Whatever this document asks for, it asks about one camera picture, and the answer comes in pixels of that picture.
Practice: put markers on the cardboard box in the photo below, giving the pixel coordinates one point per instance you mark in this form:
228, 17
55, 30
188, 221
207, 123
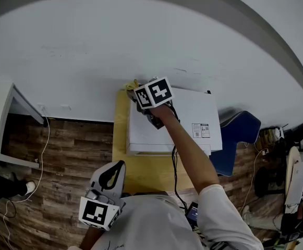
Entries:
268, 139

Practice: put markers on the person's white shirt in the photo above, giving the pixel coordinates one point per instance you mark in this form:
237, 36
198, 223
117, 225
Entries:
154, 225

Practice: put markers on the white wall outlet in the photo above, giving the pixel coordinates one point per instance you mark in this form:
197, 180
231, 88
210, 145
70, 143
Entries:
66, 107
42, 106

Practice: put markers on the white router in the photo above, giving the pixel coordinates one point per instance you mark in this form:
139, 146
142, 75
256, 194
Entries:
281, 131

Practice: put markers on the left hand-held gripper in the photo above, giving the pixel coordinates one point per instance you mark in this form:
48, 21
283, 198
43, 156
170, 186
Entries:
96, 212

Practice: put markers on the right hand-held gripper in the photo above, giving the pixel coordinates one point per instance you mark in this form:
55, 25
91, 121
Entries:
156, 92

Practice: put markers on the blue chair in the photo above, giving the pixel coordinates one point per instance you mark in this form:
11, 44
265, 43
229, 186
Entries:
240, 129

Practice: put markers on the round table with black base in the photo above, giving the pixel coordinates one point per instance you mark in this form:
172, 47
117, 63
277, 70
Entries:
292, 157

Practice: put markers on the black office chair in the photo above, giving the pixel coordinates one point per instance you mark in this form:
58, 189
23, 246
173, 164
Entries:
302, 129

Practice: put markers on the person's left forearm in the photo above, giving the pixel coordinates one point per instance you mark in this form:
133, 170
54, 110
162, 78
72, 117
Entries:
91, 239

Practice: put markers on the white box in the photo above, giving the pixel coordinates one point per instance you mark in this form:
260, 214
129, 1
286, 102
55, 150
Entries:
297, 184

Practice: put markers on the white power strip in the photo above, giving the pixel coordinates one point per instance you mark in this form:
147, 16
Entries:
264, 152

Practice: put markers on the person's right forearm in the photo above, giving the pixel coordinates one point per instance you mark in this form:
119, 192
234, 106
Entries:
190, 155

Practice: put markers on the white box appliance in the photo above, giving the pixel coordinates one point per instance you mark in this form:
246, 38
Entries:
193, 108

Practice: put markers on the yellow cloth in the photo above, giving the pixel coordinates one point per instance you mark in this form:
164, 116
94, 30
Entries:
131, 85

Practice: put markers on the small yellow wooden table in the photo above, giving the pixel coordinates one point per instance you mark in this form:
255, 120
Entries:
146, 173

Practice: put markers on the black display device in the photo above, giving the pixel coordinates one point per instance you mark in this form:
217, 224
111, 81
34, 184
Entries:
193, 215

